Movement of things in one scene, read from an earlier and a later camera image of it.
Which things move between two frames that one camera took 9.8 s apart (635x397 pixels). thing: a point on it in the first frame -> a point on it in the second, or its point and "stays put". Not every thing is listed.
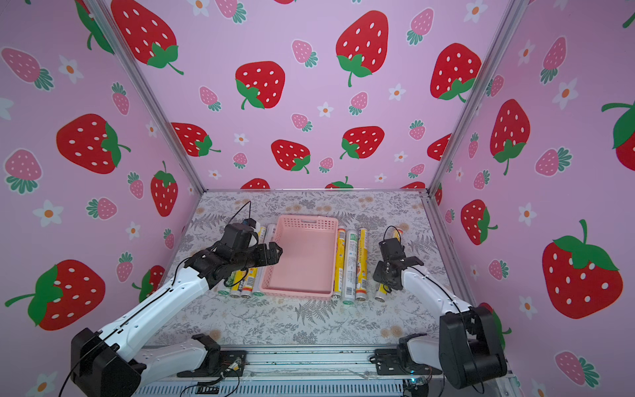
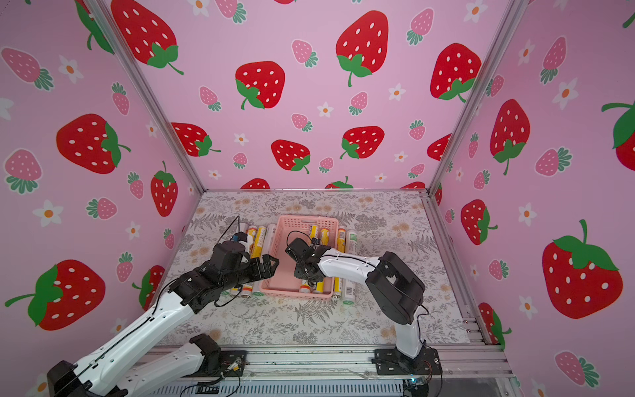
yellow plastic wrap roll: [362, 265] -> [325, 235]
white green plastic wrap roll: [350, 267] stays put
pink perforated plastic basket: [306, 268] stays put
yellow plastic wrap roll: [340, 263] stays put
